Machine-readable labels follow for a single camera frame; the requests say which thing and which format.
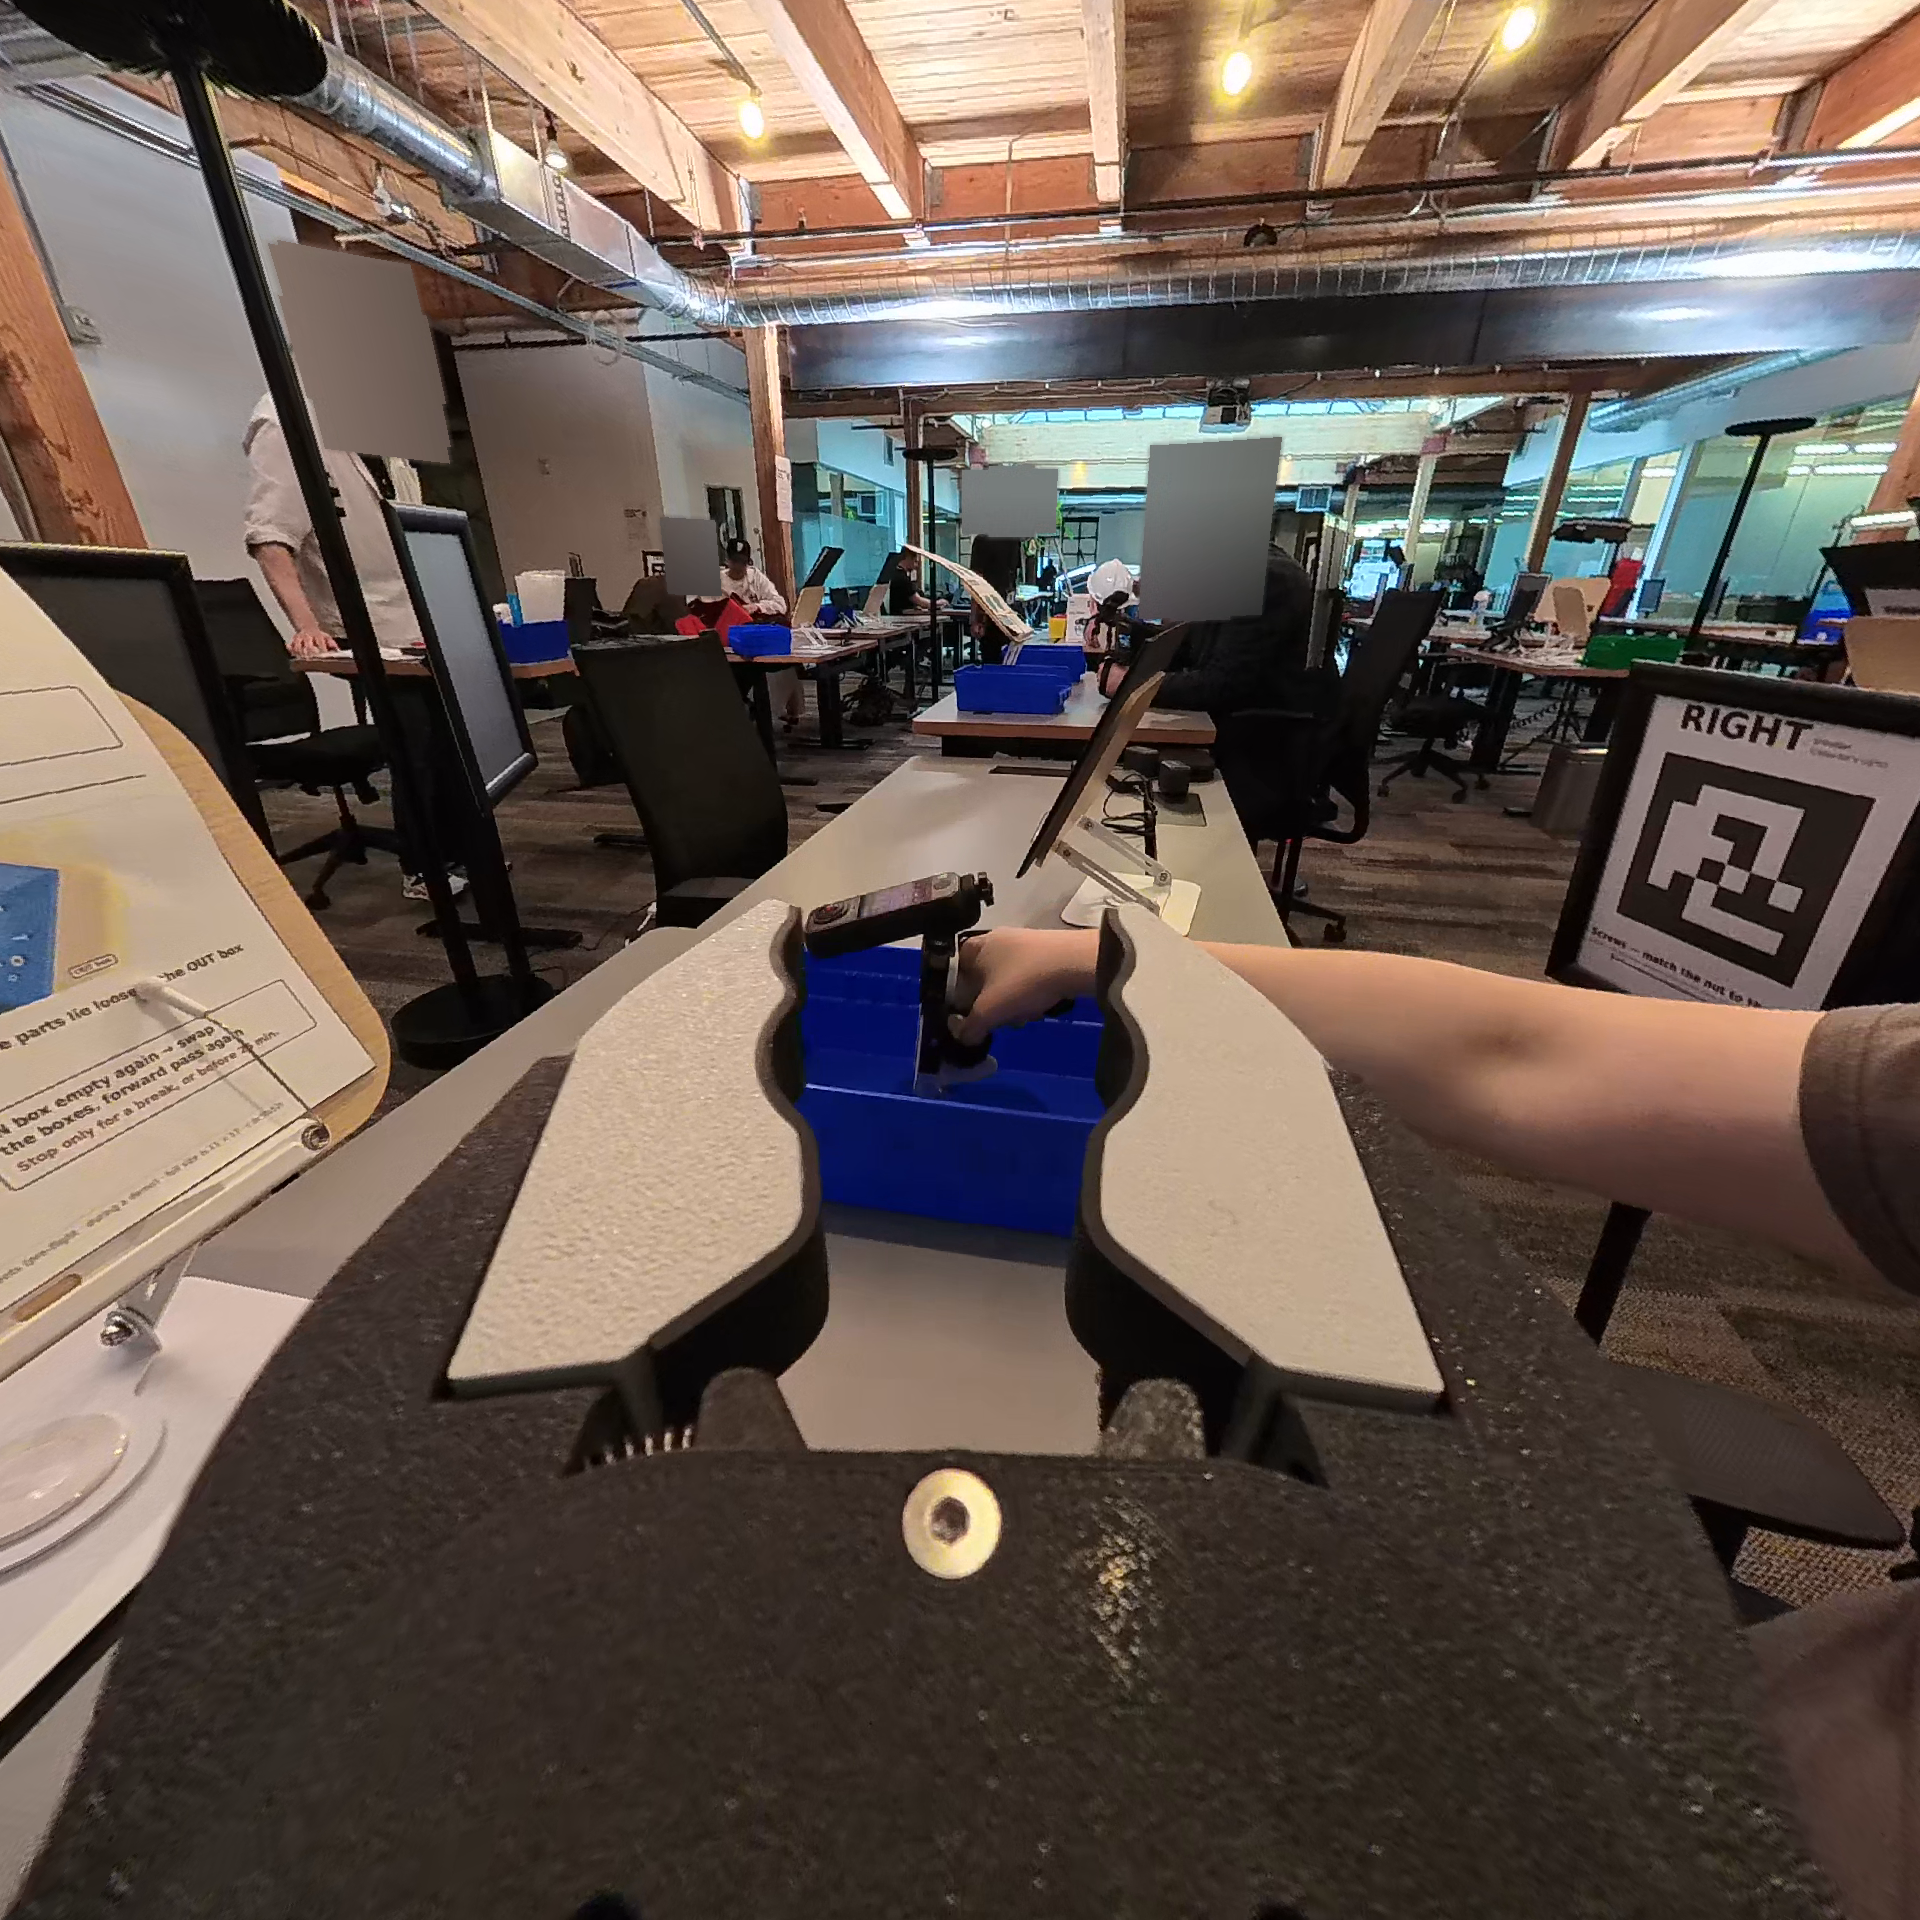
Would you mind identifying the wooden table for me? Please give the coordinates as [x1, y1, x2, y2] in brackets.
[294, 644, 578, 680]

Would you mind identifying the black framed floor panel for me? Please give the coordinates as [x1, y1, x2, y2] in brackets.
[383, 502, 585, 951]

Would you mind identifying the clear tablet stand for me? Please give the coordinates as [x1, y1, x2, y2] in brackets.
[1056, 815, 1202, 933]

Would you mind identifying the wooden instruction board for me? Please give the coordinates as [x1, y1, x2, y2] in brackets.
[908, 547, 1039, 640]

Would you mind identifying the instruction sheet on stand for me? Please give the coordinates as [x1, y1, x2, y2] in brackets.
[0, 569, 394, 1383]

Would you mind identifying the wooden desk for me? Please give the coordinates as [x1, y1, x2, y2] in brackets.
[913, 680, 1217, 752]

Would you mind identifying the white board stand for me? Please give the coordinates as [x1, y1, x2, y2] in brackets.
[0, 1253, 198, 1576]

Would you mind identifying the person's right forearm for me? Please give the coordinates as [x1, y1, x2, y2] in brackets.
[1191, 937, 1864, 1295]

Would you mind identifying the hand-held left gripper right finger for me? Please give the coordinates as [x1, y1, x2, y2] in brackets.
[1067, 903, 1452, 1445]

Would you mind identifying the black pole floor stand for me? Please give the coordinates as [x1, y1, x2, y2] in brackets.
[0, 0, 561, 1069]

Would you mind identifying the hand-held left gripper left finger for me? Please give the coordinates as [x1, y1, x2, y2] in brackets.
[446, 896, 832, 1445]

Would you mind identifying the person's right hand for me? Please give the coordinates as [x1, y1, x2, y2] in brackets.
[950, 928, 1120, 1051]

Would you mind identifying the black flat chair pad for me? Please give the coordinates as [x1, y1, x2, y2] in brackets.
[1612, 1358, 1907, 1553]

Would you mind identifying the black floor lamp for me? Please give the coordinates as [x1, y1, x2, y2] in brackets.
[896, 440, 962, 707]
[1680, 415, 1820, 663]

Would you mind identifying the black office chair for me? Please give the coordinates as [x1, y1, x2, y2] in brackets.
[1260, 587, 1444, 944]
[194, 575, 396, 909]
[574, 633, 790, 933]

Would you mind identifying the black tablet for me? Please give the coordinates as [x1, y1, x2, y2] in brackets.
[1018, 622, 1191, 880]

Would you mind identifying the black framed marker sign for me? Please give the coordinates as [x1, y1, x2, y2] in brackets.
[1545, 660, 1920, 1343]

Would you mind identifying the silver ventilation duct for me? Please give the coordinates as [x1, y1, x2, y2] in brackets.
[287, 36, 1920, 331]

